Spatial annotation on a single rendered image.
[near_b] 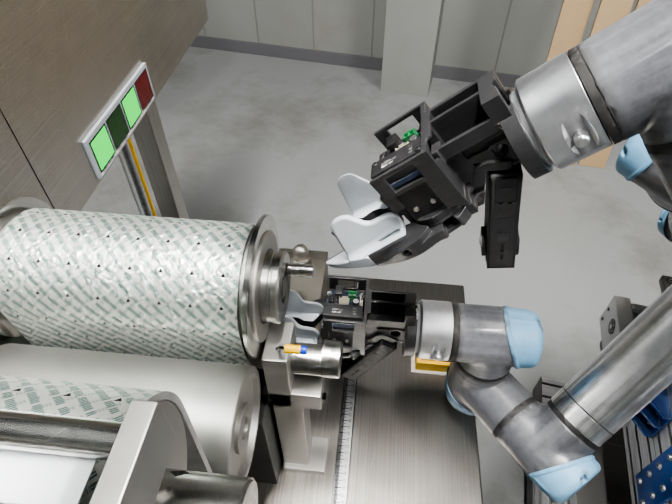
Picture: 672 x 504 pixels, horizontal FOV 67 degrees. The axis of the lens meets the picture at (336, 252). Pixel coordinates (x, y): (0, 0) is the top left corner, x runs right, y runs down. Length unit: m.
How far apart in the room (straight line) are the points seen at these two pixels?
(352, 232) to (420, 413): 0.46
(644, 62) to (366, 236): 0.23
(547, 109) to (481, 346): 0.34
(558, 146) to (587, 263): 2.10
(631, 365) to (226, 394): 0.46
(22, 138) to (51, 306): 0.27
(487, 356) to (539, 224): 1.95
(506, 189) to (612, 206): 2.41
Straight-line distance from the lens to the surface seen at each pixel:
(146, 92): 1.03
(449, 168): 0.41
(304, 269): 0.52
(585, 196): 2.83
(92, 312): 0.53
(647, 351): 0.69
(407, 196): 0.41
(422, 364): 0.86
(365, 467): 0.80
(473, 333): 0.64
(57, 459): 0.26
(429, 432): 0.83
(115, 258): 0.51
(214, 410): 0.48
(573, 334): 2.19
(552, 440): 0.70
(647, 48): 0.38
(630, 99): 0.38
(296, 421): 0.66
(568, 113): 0.38
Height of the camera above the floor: 1.65
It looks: 47 degrees down
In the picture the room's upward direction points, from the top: straight up
